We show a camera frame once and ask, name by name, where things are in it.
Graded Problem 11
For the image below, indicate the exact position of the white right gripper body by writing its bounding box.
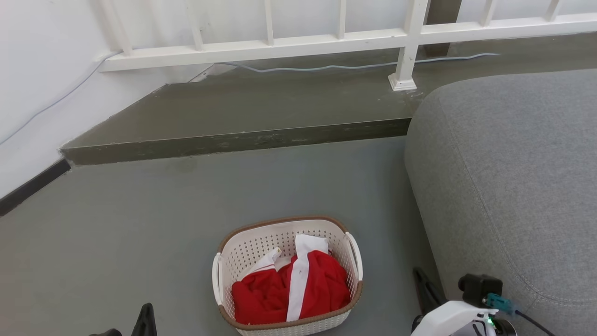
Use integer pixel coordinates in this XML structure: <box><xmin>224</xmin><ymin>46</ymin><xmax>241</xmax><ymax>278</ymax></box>
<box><xmin>410</xmin><ymin>301</ymin><xmax>499</xmax><ymax>336</ymax></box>

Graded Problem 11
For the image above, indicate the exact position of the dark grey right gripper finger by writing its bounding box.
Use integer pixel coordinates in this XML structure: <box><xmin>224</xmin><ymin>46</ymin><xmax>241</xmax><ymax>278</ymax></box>
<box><xmin>413</xmin><ymin>267</ymin><xmax>447</xmax><ymax>315</ymax></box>

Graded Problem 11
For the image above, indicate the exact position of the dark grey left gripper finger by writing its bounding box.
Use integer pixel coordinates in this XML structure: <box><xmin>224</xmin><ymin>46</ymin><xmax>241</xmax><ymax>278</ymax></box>
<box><xmin>132</xmin><ymin>303</ymin><xmax>157</xmax><ymax>336</ymax></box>

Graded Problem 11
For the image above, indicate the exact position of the white perforated laundry basket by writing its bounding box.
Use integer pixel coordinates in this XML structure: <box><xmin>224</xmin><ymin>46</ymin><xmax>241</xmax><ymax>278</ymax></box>
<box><xmin>212</xmin><ymin>216</ymin><xmax>363</xmax><ymax>336</ymax></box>

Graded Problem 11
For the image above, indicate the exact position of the red and white garment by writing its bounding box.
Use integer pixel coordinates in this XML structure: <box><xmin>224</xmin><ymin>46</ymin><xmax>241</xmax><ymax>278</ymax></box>
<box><xmin>232</xmin><ymin>234</ymin><xmax>351</xmax><ymax>325</ymax></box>

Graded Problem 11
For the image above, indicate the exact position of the grey fabric sofa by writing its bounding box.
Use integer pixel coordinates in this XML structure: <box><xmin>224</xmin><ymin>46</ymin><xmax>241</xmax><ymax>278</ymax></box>
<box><xmin>404</xmin><ymin>69</ymin><xmax>597</xmax><ymax>336</ymax></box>

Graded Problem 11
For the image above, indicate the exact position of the black baseboard strip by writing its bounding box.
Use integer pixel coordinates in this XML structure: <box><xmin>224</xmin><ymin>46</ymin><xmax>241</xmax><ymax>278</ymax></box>
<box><xmin>0</xmin><ymin>159</ymin><xmax>71</xmax><ymax>216</ymax></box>

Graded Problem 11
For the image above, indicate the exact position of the dark concrete raised step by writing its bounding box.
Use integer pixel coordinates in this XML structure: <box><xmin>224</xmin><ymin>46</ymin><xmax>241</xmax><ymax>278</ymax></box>
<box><xmin>61</xmin><ymin>33</ymin><xmax>597</xmax><ymax>166</ymax></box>

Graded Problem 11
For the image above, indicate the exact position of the white wooden railing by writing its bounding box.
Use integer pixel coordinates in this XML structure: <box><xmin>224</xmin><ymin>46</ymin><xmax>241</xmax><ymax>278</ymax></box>
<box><xmin>100</xmin><ymin>0</ymin><xmax>597</xmax><ymax>91</ymax></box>

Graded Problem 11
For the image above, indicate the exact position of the teal right camera cable plug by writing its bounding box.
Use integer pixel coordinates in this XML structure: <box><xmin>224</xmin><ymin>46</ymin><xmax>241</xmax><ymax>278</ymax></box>
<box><xmin>483</xmin><ymin>293</ymin><xmax>514</xmax><ymax>316</ymax></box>

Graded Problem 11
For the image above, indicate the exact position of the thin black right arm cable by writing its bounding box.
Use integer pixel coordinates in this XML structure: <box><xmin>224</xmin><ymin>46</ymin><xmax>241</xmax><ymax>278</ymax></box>
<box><xmin>513</xmin><ymin>310</ymin><xmax>556</xmax><ymax>336</ymax></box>

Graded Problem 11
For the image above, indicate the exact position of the thin grey wall cable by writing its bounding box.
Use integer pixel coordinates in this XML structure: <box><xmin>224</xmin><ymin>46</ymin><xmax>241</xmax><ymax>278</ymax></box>
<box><xmin>0</xmin><ymin>56</ymin><xmax>110</xmax><ymax>145</ymax></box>

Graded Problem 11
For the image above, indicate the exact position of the wavy light grey cable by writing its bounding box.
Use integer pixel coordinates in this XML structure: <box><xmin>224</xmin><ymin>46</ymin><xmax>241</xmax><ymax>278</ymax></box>
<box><xmin>219</xmin><ymin>53</ymin><xmax>500</xmax><ymax>73</ymax></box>

